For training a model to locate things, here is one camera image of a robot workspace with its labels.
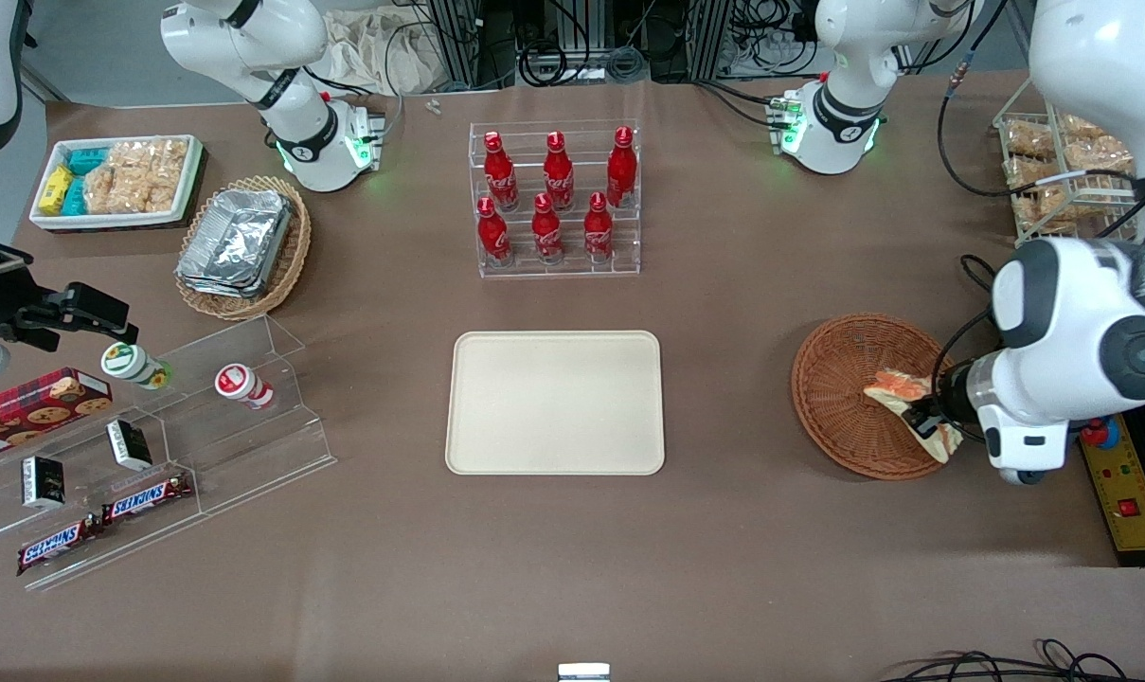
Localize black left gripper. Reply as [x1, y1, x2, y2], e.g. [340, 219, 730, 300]
[900, 364, 980, 444]

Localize triangular sandwich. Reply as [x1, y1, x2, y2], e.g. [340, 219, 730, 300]
[862, 368, 964, 464]

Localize white rectangular snack tray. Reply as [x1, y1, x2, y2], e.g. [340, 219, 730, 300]
[29, 135, 205, 231]

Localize brown wicker basket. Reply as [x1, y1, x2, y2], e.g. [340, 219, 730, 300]
[791, 314, 970, 481]

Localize light wicker basket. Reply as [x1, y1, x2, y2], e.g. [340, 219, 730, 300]
[174, 175, 313, 322]

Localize beige plastic tray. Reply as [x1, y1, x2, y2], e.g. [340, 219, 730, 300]
[445, 331, 666, 476]

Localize green lid yogurt cup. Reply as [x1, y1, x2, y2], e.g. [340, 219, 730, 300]
[100, 342, 173, 392]

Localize red tartan cookie box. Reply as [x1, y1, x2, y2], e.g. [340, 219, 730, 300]
[0, 368, 115, 466]

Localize aluminium foil container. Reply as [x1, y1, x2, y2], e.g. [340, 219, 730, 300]
[180, 188, 295, 287]
[175, 265, 275, 300]

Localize clear bag rice crackers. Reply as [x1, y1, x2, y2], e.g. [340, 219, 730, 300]
[83, 142, 149, 215]
[141, 138, 190, 213]

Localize yellow small box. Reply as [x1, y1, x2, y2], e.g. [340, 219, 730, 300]
[39, 166, 75, 215]

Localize small black white box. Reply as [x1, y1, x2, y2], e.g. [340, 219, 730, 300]
[105, 419, 154, 473]
[20, 455, 68, 511]

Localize red lid yogurt cup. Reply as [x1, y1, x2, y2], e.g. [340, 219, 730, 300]
[214, 364, 277, 411]

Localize snickers chocolate bar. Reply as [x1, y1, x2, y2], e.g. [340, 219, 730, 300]
[15, 516, 105, 577]
[100, 471, 195, 526]

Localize clear acrylic step display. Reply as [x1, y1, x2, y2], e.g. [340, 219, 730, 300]
[0, 314, 338, 594]

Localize yellow emergency stop box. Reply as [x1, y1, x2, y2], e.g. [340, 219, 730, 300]
[1078, 415, 1145, 553]

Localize clear bag fried snacks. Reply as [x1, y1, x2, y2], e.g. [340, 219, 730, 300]
[1055, 114, 1134, 173]
[1011, 182, 1080, 235]
[1006, 123, 1056, 159]

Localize red cola bottle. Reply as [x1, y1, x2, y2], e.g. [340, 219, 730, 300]
[483, 131, 520, 212]
[606, 126, 638, 210]
[531, 193, 565, 265]
[476, 196, 513, 267]
[544, 131, 576, 212]
[583, 192, 616, 263]

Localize beige crumpled cloth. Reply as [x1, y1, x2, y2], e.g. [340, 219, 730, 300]
[324, 8, 464, 97]

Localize clear acrylic bottle rack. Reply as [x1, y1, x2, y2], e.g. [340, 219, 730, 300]
[468, 120, 642, 279]

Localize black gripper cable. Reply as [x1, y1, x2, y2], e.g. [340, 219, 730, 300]
[930, 253, 1001, 446]

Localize white wire basket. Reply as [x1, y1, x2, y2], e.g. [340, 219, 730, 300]
[994, 76, 1145, 249]

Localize black floor cable bundle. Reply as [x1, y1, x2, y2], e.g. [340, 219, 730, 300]
[880, 638, 1145, 682]

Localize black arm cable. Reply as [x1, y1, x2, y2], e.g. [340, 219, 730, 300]
[936, 0, 1145, 202]

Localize black right base cable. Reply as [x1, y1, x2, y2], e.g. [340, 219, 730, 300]
[302, 64, 404, 143]

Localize black base cable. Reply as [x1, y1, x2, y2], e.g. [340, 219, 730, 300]
[693, 76, 793, 131]
[302, 64, 404, 143]

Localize black left base cable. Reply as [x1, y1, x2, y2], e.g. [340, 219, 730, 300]
[693, 76, 793, 131]

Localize aluminium extrusion frame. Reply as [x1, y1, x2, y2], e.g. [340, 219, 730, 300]
[424, 0, 518, 93]
[688, 0, 760, 82]

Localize black coiled cable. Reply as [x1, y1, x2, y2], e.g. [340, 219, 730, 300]
[518, 40, 594, 88]

